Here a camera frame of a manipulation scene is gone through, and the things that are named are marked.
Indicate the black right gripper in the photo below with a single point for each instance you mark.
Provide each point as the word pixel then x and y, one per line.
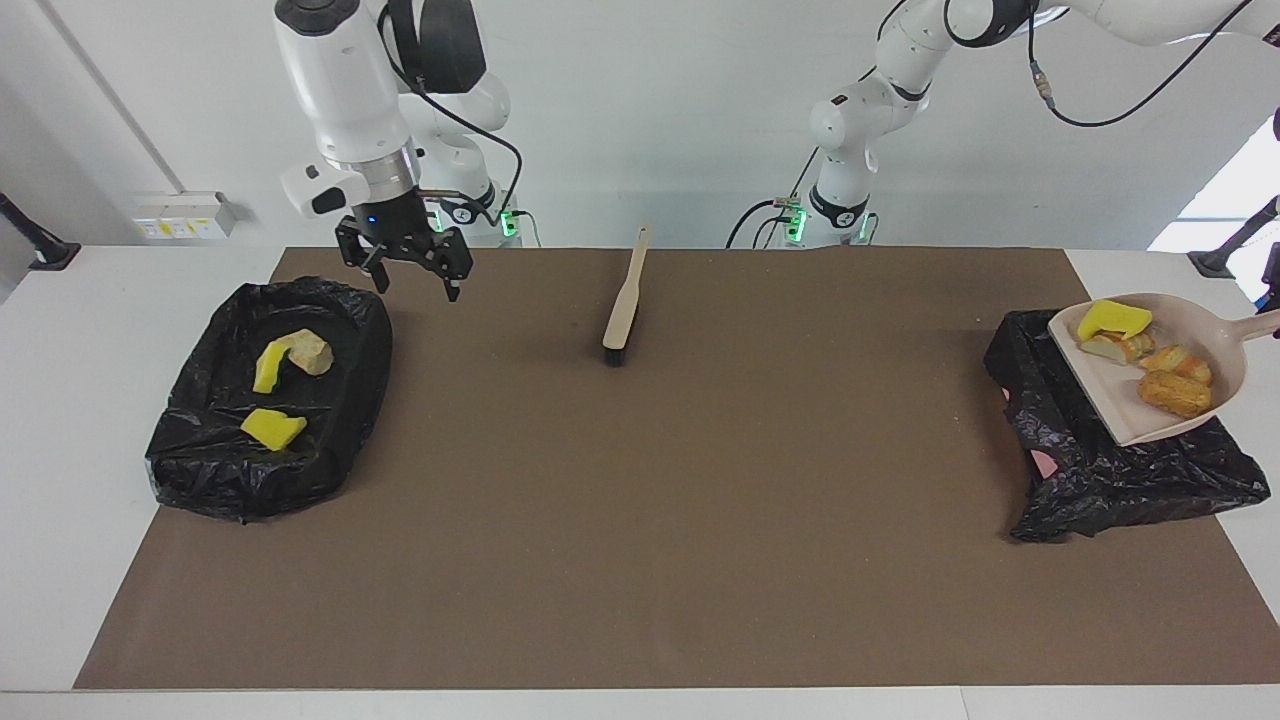
pixel 395 225

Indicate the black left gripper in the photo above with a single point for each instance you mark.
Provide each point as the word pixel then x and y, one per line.
pixel 1274 290

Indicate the small striped croissant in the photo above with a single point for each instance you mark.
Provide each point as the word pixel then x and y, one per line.
pixel 1180 363

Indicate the beige rock chunk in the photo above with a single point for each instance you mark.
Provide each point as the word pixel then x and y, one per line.
pixel 310 353

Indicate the brown oval bread roll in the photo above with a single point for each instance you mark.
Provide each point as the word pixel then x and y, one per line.
pixel 1175 394

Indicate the yellow sponge piece with notch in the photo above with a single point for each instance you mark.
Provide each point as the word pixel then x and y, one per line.
pixel 1112 318

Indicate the pale rock chunk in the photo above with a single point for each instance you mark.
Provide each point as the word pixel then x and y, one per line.
pixel 1115 348

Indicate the yellow sponge piece green-backed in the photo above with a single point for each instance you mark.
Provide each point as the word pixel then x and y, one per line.
pixel 268 368

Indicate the beige plastic dustpan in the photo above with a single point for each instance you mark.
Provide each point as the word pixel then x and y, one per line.
pixel 1110 400

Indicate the yellow sponge wedge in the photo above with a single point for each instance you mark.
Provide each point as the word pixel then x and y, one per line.
pixel 272 430

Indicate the beige brush with black bristles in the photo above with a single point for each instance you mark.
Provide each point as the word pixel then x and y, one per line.
pixel 622 320

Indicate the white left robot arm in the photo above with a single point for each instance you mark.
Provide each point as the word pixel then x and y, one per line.
pixel 860 120

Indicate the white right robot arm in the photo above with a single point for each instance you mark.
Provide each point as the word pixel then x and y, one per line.
pixel 340 90

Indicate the pink bin with black bag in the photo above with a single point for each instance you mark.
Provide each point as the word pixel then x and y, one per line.
pixel 1120 480

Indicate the bright window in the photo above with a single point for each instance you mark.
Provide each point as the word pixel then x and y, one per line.
pixel 1240 200

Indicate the brown table mat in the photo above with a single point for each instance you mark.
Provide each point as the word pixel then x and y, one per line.
pixel 600 500

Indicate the black camera stand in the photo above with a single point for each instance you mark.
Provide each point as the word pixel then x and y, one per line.
pixel 1215 262
pixel 45 255

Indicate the white wall socket box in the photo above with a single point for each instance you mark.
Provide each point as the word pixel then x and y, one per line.
pixel 185 215

